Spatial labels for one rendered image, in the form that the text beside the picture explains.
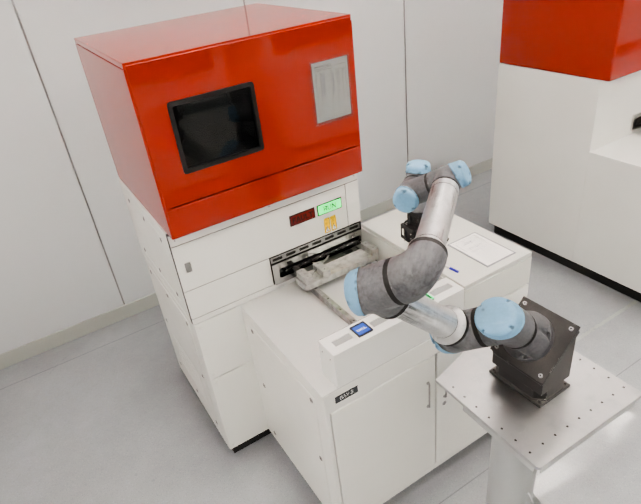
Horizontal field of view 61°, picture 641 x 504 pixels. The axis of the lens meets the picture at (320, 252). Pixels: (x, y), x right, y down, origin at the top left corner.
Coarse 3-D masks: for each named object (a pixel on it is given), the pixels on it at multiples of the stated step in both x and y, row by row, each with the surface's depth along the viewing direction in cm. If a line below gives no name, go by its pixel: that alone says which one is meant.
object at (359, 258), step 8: (344, 256) 231; (352, 256) 231; (360, 256) 230; (368, 256) 229; (376, 256) 231; (328, 264) 227; (336, 264) 227; (344, 264) 226; (352, 264) 225; (360, 264) 227; (312, 272) 223; (336, 272) 222; (344, 272) 224; (296, 280) 222; (320, 280) 219; (328, 280) 221; (304, 288) 217; (312, 288) 218
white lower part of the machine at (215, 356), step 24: (168, 312) 260; (240, 312) 221; (192, 336) 225; (216, 336) 220; (240, 336) 226; (192, 360) 249; (216, 360) 225; (240, 360) 232; (192, 384) 283; (216, 384) 230; (240, 384) 237; (216, 408) 240; (240, 408) 243; (240, 432) 249; (264, 432) 262
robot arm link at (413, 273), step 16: (432, 176) 149; (448, 176) 145; (464, 176) 145; (432, 192) 141; (448, 192) 140; (432, 208) 135; (448, 208) 136; (432, 224) 130; (448, 224) 133; (416, 240) 126; (432, 240) 124; (400, 256) 123; (416, 256) 121; (432, 256) 122; (400, 272) 120; (416, 272) 120; (432, 272) 121; (400, 288) 121; (416, 288) 120
